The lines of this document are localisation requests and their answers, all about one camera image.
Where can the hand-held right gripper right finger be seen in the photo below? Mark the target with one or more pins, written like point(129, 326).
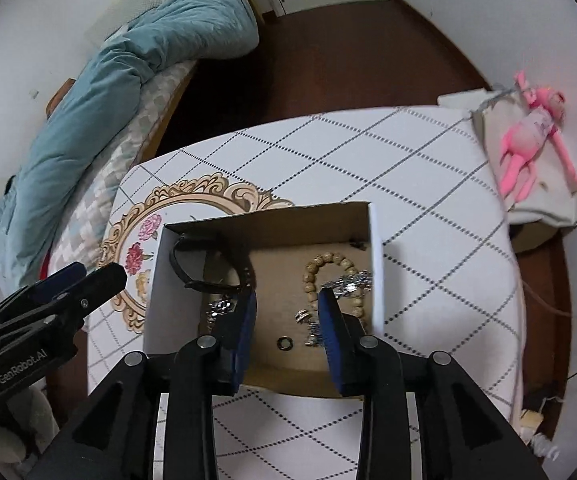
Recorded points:
point(333, 340)

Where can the grey sock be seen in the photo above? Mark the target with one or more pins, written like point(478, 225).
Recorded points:
point(13, 430)

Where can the teal quilt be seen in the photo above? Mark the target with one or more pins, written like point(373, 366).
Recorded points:
point(118, 85)

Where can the brown wooden headboard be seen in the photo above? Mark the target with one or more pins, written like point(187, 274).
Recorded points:
point(58, 97)

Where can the grey checked bed sheet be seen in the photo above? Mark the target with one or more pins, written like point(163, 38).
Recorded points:
point(118, 160)

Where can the white floral checked tablecloth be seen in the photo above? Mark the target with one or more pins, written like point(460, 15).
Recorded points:
point(418, 185)

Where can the pink plush toy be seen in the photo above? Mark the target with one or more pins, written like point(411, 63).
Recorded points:
point(533, 130)

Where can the red cloth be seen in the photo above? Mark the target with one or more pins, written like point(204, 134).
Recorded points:
point(43, 266)

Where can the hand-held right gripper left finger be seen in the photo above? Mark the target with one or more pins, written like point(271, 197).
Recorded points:
point(246, 340)

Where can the black smart band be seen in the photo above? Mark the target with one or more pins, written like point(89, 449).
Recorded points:
point(208, 285)

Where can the white cardboard box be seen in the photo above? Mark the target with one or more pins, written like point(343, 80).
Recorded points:
point(268, 230)

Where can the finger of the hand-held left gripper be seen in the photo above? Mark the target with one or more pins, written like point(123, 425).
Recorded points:
point(63, 275)
point(98, 285)

